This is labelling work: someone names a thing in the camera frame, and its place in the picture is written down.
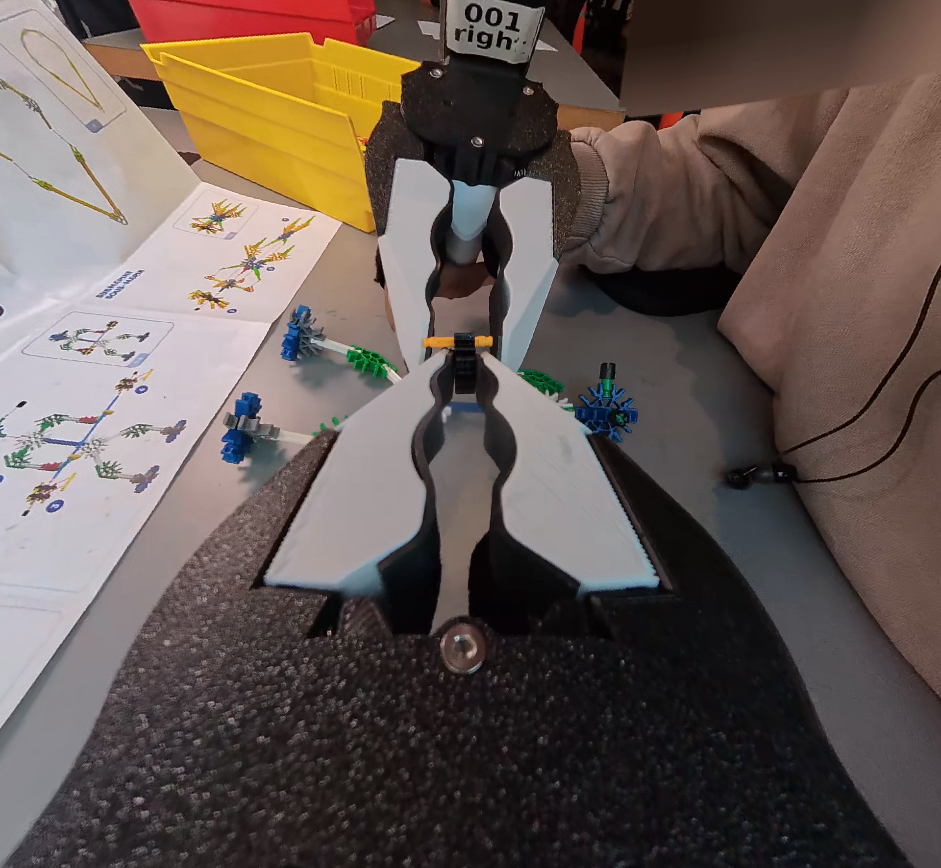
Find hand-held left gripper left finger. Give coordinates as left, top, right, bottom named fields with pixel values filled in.
left=262, top=354, right=457, bottom=634

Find person's beige printed hoodie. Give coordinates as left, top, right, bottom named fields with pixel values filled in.
left=718, top=75, right=941, bottom=700

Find colourful rod connector toy model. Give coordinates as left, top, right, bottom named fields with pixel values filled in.
left=220, top=303, right=642, bottom=466

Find white building instruction sheet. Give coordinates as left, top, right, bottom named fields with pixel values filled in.
left=0, top=0, right=342, bottom=729

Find person's right hand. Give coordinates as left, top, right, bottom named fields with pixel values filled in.
left=437, top=259, right=496, bottom=299

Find person's right forearm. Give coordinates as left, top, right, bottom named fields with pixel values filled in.
left=567, top=87, right=854, bottom=281

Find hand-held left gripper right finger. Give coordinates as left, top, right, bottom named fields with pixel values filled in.
left=471, top=354, right=663, bottom=634

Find yellow plastic bin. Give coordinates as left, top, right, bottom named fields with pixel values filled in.
left=143, top=34, right=427, bottom=234

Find black yellow toy wheel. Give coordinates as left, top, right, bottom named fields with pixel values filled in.
left=422, top=331, right=498, bottom=387

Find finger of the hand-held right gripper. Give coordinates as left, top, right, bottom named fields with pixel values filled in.
left=483, top=178, right=563, bottom=372
left=377, top=160, right=454, bottom=355

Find black earphones with cable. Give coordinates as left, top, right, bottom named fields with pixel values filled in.
left=724, top=266, right=941, bottom=491

